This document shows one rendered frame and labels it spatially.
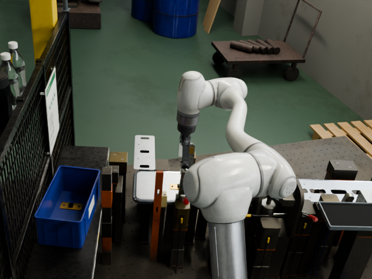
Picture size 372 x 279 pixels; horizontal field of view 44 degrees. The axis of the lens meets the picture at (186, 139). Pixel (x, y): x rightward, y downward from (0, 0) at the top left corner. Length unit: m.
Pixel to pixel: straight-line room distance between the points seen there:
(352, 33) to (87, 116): 2.90
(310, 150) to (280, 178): 1.77
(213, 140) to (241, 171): 3.00
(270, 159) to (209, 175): 0.20
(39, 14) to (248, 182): 1.29
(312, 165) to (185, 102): 1.35
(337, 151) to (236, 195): 1.94
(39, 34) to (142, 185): 0.82
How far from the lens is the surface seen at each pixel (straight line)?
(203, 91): 1.74
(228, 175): 1.21
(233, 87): 1.78
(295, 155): 2.95
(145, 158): 2.19
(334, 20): 5.54
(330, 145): 3.15
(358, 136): 4.63
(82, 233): 1.68
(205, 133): 4.32
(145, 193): 1.99
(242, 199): 1.25
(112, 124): 4.35
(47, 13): 2.15
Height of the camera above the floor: 2.28
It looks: 33 degrees down
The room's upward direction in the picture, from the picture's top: 6 degrees clockwise
